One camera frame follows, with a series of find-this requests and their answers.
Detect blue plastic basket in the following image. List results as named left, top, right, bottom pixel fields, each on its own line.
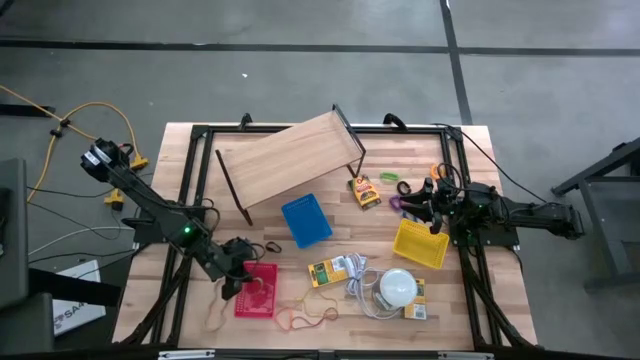
left=280, top=193, right=334, bottom=250

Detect black floor strap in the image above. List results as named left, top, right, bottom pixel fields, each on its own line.
left=0, top=103, right=57, bottom=119

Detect white bulb brass table lamp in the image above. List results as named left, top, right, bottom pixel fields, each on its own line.
left=372, top=267, right=419, bottom=314

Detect dark grey desk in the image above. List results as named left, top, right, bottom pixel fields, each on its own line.
left=0, top=157, right=55, bottom=356

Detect black flat bar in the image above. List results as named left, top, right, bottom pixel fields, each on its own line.
left=27, top=266, right=124, bottom=308

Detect white floor cable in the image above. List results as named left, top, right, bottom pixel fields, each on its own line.
left=27, top=225, right=137, bottom=257

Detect yellow plastic basket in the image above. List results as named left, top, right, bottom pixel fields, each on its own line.
left=392, top=218, right=451, bottom=270

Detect yellow extension cord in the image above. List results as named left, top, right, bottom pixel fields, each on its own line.
left=0, top=83, right=151, bottom=204

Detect red plastic basket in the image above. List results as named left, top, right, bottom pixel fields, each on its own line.
left=233, top=260, right=279, bottom=320

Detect yellow rubber band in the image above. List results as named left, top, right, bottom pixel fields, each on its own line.
left=292, top=287, right=340, bottom=317

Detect wooden shelf riser black legs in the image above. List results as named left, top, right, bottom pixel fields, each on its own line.
left=214, top=103, right=367, bottom=227

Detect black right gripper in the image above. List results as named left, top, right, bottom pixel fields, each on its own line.
left=398, top=177, right=454, bottom=235

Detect white lamp with cord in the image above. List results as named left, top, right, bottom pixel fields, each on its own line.
left=343, top=252, right=401, bottom=321

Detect black metal cart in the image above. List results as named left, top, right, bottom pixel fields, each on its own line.
left=550, top=136, right=640, bottom=292

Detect black floor cable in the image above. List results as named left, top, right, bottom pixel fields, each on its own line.
left=26, top=185, right=117, bottom=200

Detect red rubber band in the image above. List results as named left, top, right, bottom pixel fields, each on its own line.
left=274, top=305, right=341, bottom=332

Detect white printed box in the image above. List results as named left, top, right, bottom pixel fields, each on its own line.
left=51, top=258, right=108, bottom=337

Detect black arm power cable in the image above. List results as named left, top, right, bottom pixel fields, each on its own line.
left=431, top=122, right=552, bottom=205

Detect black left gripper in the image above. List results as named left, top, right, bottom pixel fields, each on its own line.
left=219, top=237, right=261, bottom=301

